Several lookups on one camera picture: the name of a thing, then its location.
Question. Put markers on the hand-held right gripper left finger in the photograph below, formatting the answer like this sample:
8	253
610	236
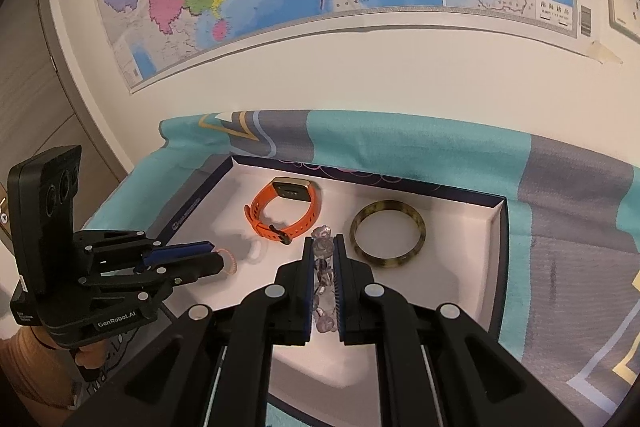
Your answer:
309	287

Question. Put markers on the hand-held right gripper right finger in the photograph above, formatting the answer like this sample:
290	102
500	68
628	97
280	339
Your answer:
341	287

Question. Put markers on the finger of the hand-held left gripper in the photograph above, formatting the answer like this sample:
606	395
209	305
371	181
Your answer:
200	267
175	253

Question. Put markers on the dark blue jewelry box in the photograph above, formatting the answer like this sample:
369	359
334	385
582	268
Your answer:
410	307

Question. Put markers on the person's left hand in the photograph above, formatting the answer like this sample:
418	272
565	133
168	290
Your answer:
92	355

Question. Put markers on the orange wrist watch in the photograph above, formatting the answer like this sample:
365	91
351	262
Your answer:
310	217

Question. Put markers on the tortoiseshell bangle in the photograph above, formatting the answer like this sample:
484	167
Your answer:
387	207

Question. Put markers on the grey wooden door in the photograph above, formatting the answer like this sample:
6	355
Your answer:
40	107

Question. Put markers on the teal grey printed blanket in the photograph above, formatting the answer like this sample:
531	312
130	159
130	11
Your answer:
565	257

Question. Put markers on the piece of clear tape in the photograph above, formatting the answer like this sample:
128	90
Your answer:
605	52

